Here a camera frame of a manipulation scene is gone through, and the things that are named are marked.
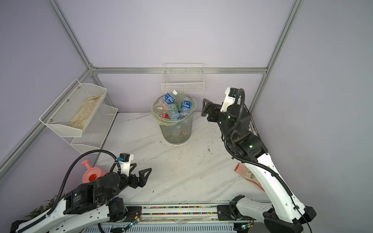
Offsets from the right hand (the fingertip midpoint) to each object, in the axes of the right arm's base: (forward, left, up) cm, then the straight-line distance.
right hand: (211, 100), depth 59 cm
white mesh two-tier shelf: (+4, +73, -34) cm, 81 cm away
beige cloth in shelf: (+10, +68, -16) cm, 71 cm away
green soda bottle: (+18, +17, -19) cm, 31 cm away
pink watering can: (-18, +62, -35) cm, 73 cm away
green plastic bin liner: (+7, +24, -20) cm, 32 cm away
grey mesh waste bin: (+8, +17, -34) cm, 39 cm away
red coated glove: (-10, -23, -47) cm, 54 cm away
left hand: (-19, +31, -25) cm, 44 cm away
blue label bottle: (+20, +22, -15) cm, 33 cm away
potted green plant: (-34, +68, -27) cm, 80 cm away
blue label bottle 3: (+13, +20, -19) cm, 31 cm away
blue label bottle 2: (+16, +12, -20) cm, 28 cm away
